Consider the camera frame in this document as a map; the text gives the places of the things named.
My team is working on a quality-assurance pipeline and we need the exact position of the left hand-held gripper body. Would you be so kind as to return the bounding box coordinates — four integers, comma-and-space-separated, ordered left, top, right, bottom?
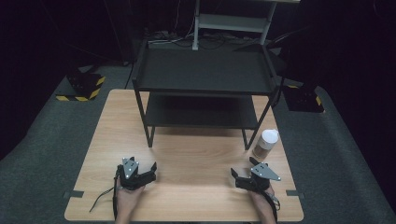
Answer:
116, 157, 157, 191

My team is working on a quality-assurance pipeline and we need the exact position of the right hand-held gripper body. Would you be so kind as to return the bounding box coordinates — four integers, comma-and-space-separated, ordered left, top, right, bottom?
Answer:
234, 161, 282, 193

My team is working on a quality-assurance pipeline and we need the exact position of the white-lidded jar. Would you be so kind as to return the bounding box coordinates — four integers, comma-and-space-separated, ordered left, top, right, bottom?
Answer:
251, 128, 280, 160

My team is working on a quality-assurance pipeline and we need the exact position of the black two-tier shelf rack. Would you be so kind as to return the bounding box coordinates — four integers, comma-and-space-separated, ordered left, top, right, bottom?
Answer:
132, 39, 285, 151

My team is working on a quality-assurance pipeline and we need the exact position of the person's right hand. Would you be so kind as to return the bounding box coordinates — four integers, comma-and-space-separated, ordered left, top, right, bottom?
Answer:
247, 184, 276, 214

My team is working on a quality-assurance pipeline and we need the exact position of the person's left hand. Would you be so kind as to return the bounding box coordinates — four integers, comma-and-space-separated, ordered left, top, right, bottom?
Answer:
116, 184, 147, 216

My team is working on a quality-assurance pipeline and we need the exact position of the black yellow striped stand base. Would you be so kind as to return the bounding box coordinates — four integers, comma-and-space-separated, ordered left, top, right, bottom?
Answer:
55, 72, 106, 103
283, 83, 325, 113

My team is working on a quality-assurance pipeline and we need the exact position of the white metal stand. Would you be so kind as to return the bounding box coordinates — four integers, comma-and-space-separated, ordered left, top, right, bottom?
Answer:
191, 0, 302, 51

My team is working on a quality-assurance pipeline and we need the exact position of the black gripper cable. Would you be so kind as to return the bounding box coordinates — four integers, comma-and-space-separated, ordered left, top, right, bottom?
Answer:
89, 186, 117, 214
263, 189, 282, 222

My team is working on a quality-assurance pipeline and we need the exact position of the bundle of floor cables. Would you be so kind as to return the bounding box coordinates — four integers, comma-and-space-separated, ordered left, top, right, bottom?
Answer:
145, 29, 195, 45

